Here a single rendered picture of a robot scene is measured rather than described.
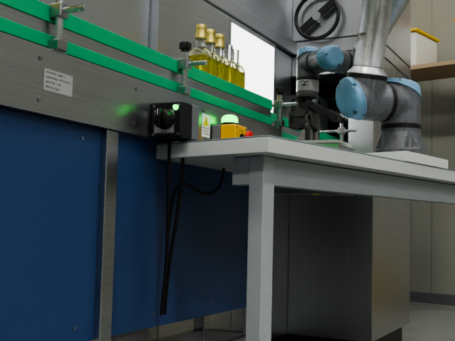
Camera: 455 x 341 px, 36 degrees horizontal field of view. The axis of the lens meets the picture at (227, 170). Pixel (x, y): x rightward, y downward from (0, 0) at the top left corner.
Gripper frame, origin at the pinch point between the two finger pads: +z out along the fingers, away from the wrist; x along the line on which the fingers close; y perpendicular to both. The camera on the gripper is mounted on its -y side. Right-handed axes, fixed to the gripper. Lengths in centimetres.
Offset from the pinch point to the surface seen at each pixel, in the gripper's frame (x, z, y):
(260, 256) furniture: 82, 30, -21
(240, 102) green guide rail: 36.4, -11.6, 8.1
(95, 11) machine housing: 69, -33, 36
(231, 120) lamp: 56, -3, 1
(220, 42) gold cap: 27.0, -32.9, 20.6
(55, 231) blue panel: 114, 26, 6
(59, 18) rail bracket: 118, -14, 4
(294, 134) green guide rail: -30.1, -11.0, 19.0
